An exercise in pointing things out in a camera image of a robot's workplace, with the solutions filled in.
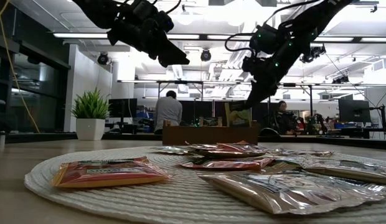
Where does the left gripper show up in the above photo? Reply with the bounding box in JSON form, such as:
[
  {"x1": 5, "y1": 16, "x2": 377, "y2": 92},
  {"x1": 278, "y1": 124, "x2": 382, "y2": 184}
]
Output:
[{"x1": 106, "y1": 9, "x2": 190, "y2": 68}]

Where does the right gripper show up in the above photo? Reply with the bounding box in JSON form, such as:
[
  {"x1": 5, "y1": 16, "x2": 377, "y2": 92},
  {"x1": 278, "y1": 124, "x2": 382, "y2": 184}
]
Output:
[{"x1": 244, "y1": 51, "x2": 301, "y2": 110}]

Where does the green lemon tea sachet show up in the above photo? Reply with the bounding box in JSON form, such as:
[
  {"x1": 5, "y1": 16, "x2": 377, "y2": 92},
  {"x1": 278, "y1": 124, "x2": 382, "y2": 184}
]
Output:
[
  {"x1": 224, "y1": 101, "x2": 253, "y2": 128},
  {"x1": 186, "y1": 142, "x2": 270, "y2": 158}
]

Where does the seated person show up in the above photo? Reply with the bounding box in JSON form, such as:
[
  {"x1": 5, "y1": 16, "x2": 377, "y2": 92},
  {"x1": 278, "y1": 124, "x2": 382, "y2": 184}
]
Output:
[{"x1": 273, "y1": 100, "x2": 298, "y2": 135}]

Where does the black chair back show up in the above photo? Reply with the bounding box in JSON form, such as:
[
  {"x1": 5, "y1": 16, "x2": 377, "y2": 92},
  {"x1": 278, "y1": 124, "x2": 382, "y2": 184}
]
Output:
[{"x1": 258, "y1": 126, "x2": 280, "y2": 137}]

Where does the person facing away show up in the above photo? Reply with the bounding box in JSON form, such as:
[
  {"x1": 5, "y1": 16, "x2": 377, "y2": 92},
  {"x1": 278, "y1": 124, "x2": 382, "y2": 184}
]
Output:
[{"x1": 154, "y1": 90, "x2": 184, "y2": 135}]

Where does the wooden three-compartment box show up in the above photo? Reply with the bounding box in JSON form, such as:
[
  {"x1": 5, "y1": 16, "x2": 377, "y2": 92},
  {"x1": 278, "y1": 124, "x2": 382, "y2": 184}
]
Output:
[{"x1": 161, "y1": 119, "x2": 260, "y2": 146}]

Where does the small black monitor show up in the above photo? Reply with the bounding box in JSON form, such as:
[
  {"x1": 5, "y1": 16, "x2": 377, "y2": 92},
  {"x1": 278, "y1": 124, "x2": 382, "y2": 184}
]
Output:
[{"x1": 108, "y1": 98, "x2": 138, "y2": 118}]

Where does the large black monitor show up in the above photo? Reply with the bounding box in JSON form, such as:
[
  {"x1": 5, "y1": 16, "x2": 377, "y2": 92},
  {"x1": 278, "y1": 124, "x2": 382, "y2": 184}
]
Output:
[{"x1": 338, "y1": 98, "x2": 372, "y2": 123}]

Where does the large silver foil packet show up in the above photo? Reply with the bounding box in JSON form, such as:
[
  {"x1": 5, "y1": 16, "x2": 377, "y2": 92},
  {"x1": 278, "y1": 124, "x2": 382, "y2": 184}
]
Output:
[{"x1": 197, "y1": 170, "x2": 386, "y2": 215}]

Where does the green plant in white pot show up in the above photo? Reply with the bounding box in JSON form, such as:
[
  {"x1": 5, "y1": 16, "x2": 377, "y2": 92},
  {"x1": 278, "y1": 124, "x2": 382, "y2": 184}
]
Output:
[{"x1": 70, "y1": 86, "x2": 112, "y2": 141}]

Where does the silver packet far right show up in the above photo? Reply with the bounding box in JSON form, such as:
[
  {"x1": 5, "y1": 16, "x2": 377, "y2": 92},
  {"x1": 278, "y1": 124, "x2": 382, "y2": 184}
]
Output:
[{"x1": 273, "y1": 157, "x2": 386, "y2": 186}]

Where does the white round woven placemat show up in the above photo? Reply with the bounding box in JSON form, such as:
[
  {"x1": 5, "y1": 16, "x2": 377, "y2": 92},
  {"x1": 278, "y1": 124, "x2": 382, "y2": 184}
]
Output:
[{"x1": 24, "y1": 144, "x2": 386, "y2": 224}]

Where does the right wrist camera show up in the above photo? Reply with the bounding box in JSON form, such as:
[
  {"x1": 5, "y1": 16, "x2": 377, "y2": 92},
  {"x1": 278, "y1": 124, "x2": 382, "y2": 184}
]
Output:
[{"x1": 242, "y1": 55, "x2": 262, "y2": 74}]

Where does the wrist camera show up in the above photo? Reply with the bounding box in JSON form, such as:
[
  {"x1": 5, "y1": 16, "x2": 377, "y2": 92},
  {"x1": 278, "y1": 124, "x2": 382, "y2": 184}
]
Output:
[
  {"x1": 242, "y1": 55, "x2": 262, "y2": 74},
  {"x1": 154, "y1": 10, "x2": 175, "y2": 34}
]

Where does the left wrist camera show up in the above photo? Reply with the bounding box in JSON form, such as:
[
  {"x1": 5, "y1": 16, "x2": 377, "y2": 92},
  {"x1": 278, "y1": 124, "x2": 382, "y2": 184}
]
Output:
[{"x1": 154, "y1": 10, "x2": 175, "y2": 34}]

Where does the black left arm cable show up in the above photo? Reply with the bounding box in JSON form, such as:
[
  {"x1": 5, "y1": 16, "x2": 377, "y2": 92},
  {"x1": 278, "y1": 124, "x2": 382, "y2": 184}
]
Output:
[{"x1": 164, "y1": 0, "x2": 182, "y2": 15}]

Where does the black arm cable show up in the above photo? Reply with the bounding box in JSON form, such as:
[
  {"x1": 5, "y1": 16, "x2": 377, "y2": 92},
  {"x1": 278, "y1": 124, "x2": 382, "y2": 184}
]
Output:
[
  {"x1": 224, "y1": 32, "x2": 259, "y2": 53},
  {"x1": 164, "y1": 0, "x2": 182, "y2": 15}
]

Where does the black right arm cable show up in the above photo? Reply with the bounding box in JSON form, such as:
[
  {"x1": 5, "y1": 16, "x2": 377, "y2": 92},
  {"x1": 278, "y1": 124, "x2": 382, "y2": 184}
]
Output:
[{"x1": 224, "y1": 32, "x2": 259, "y2": 53}]

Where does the black aluminium table frame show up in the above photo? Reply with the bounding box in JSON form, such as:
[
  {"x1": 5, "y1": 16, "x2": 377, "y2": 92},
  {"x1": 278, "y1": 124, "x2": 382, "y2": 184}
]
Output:
[{"x1": 0, "y1": 131, "x2": 386, "y2": 151}]

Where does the yellow hanging cable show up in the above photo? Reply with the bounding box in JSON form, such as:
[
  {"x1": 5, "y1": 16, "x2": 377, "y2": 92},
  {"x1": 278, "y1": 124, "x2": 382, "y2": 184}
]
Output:
[{"x1": 0, "y1": 0, "x2": 40, "y2": 134}]

